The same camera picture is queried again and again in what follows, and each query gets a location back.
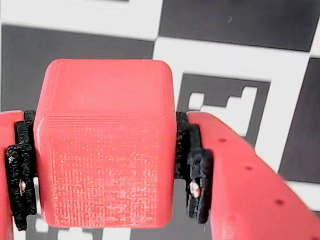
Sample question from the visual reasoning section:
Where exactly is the orange-red gripper finger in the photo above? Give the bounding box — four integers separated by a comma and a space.
174, 111, 320, 240
0, 109, 38, 240

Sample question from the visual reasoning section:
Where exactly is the red cube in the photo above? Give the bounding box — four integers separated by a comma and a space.
33, 58, 175, 230

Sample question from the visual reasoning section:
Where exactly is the black white checkerboard marker mat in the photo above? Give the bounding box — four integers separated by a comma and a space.
0, 0, 320, 240

